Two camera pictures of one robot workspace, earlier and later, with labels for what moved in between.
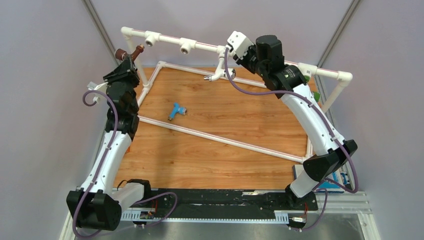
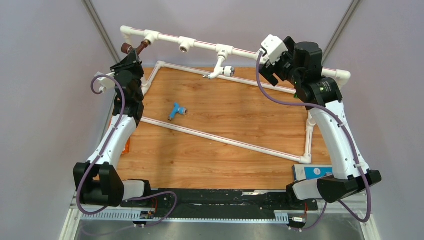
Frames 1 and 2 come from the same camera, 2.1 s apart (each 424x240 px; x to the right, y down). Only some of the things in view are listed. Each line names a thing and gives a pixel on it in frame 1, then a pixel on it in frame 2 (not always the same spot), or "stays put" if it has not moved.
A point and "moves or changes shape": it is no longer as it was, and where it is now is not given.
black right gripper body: [249, 62] → [282, 66]
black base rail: [192, 202] stays put
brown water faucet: [120, 54] moves or changes shape
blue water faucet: [182, 110] stays put
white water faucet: [220, 71] stays put
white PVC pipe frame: [333, 77] stays put
